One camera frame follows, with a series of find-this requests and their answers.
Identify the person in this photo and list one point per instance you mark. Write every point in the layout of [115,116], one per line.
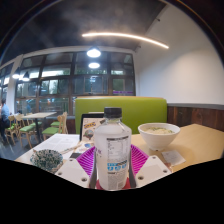
[4,113]

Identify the white paper receipt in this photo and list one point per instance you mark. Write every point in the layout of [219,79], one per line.
[173,157]

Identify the green-seated wooden chairs group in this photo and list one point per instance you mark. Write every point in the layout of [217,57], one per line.
[26,128]

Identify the white paper sheets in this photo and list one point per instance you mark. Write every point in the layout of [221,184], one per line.
[56,142]

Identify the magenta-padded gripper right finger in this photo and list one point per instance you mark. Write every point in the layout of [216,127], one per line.
[139,159]

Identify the light wooden dining table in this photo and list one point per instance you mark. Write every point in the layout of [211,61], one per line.
[38,115]

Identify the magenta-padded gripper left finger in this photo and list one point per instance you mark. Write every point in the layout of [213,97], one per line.
[85,158]

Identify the white ceramic bowl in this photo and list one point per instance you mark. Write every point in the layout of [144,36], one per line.
[158,138]

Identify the sticker-covered black laptop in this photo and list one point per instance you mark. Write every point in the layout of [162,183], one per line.
[90,128]

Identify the green upholstered bench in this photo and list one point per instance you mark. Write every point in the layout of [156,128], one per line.
[140,110]

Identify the long linear ceiling light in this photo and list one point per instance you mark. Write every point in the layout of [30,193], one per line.
[126,35]

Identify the clear black-capped drink bottle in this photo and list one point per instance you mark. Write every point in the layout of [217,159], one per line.
[112,150]

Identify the green patterned ceramic cup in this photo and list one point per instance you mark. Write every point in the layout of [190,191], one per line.
[46,160]

